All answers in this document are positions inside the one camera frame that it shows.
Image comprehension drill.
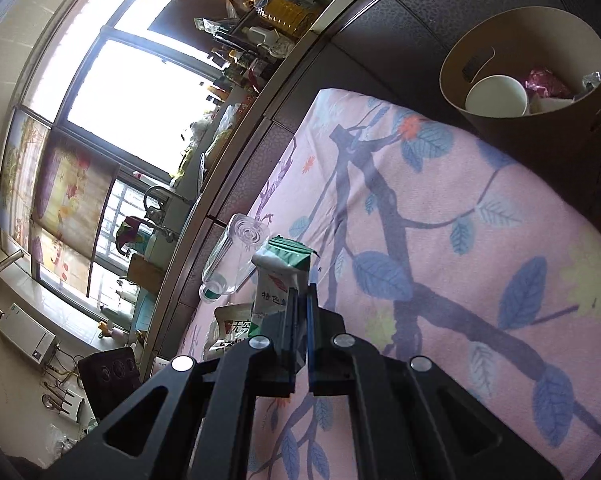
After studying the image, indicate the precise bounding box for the white snack bag red print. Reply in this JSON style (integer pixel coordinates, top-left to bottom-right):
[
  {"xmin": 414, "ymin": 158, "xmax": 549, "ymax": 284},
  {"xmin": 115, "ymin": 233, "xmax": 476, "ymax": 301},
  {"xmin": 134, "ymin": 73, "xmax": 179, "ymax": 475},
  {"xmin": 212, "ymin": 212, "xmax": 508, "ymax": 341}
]
[{"xmin": 205, "ymin": 302, "xmax": 271, "ymax": 361}]

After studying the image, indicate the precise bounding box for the metal kitchen faucet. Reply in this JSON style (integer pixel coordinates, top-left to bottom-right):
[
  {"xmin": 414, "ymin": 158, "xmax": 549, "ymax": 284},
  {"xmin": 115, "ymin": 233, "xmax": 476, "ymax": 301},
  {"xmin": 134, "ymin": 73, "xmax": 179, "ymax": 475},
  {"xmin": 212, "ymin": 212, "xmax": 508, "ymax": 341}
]
[{"xmin": 141, "ymin": 185, "xmax": 178, "ymax": 241}]

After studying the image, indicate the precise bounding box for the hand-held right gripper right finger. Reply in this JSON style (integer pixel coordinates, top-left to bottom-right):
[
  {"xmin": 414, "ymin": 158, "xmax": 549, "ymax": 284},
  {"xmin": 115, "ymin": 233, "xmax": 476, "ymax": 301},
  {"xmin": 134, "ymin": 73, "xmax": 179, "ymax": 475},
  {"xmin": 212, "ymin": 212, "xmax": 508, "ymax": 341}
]
[{"xmin": 307, "ymin": 284, "xmax": 566, "ymax": 480}]

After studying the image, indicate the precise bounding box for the black appliance panel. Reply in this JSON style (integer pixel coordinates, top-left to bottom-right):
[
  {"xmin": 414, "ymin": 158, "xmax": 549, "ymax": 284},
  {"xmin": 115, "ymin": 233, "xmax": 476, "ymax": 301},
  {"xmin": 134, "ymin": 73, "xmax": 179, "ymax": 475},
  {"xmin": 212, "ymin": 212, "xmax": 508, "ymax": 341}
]
[{"xmin": 76, "ymin": 346, "xmax": 144, "ymax": 421}]

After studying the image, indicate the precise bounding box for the white water heater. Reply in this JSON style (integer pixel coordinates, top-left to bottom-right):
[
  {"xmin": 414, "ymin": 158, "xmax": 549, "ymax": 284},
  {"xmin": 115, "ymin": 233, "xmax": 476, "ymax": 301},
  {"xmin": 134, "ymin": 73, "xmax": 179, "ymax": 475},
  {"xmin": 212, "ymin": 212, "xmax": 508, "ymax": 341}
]
[{"xmin": 0, "ymin": 302, "xmax": 57, "ymax": 367}]

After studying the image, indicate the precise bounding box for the row of sauce bottles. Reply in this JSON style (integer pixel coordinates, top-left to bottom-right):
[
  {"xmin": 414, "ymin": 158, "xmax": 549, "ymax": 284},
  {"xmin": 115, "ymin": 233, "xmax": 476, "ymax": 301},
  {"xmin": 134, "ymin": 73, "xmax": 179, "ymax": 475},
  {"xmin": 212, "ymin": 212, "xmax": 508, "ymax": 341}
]
[{"xmin": 193, "ymin": 0, "xmax": 301, "ymax": 106}]

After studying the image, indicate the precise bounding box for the yellow cooking oil bottle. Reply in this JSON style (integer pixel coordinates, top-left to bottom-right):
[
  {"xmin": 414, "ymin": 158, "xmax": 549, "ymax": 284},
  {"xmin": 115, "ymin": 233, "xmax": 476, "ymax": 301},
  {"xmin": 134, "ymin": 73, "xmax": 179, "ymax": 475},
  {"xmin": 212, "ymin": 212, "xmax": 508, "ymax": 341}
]
[{"xmin": 258, "ymin": 0, "xmax": 321, "ymax": 38}]

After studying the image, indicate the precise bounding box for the upright wooden cutting board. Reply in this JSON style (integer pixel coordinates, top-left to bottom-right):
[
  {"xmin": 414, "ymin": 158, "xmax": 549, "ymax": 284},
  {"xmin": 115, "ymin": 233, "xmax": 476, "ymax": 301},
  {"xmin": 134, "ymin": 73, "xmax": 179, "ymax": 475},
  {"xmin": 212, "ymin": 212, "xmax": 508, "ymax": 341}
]
[{"xmin": 127, "ymin": 252, "xmax": 165, "ymax": 293}]

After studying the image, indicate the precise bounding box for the pale blue plastic basin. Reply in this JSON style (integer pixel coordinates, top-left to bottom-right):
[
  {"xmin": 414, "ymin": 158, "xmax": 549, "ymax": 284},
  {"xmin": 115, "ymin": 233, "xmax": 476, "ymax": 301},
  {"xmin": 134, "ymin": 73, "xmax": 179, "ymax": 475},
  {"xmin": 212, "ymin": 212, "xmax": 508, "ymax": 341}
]
[{"xmin": 130, "ymin": 292, "xmax": 156, "ymax": 333}]

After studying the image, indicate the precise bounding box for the green pink cloth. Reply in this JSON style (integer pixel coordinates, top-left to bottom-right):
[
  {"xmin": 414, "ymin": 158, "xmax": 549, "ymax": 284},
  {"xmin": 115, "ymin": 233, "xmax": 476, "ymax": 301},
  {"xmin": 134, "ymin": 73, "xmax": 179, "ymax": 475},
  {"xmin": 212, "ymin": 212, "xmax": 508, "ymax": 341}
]
[{"xmin": 116, "ymin": 215, "xmax": 144, "ymax": 256}]

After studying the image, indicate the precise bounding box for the red wrapper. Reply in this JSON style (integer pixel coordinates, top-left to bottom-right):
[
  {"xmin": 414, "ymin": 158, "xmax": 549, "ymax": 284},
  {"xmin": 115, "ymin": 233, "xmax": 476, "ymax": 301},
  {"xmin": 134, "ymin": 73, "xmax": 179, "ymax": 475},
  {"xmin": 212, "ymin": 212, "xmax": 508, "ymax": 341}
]
[{"xmin": 525, "ymin": 67, "xmax": 574, "ymax": 101}]

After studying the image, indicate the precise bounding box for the pink floral tablecloth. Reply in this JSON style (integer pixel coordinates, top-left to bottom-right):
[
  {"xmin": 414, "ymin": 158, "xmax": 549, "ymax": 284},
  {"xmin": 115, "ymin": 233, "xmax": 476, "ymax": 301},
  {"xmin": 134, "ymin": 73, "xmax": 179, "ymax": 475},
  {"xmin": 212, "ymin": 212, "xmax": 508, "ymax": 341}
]
[{"xmin": 178, "ymin": 87, "xmax": 601, "ymax": 480}]

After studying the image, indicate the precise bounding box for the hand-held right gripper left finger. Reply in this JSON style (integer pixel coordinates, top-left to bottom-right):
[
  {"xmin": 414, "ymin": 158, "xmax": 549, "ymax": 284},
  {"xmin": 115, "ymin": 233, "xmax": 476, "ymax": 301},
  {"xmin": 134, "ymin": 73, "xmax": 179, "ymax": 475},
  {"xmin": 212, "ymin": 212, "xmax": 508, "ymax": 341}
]
[{"xmin": 40, "ymin": 287, "xmax": 301, "ymax": 480}]

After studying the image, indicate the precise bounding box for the brown paper bin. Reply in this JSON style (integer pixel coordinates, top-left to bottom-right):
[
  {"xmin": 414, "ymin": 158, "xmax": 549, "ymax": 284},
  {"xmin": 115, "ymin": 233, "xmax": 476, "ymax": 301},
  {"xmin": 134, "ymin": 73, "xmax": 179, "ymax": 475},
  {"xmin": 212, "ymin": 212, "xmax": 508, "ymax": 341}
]
[{"xmin": 439, "ymin": 6, "xmax": 601, "ymax": 201}]

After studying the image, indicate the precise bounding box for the clear plastic wrapper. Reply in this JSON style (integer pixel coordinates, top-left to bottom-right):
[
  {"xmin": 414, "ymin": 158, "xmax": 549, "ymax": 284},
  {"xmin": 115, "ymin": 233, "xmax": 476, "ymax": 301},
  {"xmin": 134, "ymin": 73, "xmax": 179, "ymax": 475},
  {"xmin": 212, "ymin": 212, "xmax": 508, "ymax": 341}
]
[{"xmin": 573, "ymin": 71, "xmax": 601, "ymax": 96}]

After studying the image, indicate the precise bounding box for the clear plastic bottle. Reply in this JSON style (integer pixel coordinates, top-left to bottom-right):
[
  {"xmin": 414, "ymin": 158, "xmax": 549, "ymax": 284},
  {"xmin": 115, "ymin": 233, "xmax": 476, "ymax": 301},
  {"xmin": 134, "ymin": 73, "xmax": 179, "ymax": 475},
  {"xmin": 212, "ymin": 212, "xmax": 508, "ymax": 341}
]
[{"xmin": 199, "ymin": 213, "xmax": 271, "ymax": 303}]

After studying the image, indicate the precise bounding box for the printed window shade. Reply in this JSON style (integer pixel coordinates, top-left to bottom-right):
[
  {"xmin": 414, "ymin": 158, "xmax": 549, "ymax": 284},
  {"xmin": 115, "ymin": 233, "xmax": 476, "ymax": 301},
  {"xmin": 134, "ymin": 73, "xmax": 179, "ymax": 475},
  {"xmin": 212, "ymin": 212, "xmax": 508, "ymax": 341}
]
[{"xmin": 0, "ymin": 107, "xmax": 118, "ymax": 301}]

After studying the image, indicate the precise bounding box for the green white packet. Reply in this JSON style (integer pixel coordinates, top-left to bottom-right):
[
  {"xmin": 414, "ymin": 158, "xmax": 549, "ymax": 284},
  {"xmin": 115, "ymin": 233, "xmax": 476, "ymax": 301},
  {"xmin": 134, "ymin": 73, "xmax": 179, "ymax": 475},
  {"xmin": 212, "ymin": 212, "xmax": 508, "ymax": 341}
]
[{"xmin": 250, "ymin": 235, "xmax": 315, "ymax": 331}]

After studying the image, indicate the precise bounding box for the white paper cup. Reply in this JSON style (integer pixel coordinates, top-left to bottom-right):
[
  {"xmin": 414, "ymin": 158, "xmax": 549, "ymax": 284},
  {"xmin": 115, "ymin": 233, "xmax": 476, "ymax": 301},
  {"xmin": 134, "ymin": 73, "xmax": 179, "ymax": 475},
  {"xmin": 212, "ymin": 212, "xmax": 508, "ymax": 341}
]
[{"xmin": 465, "ymin": 75, "xmax": 529, "ymax": 117}]

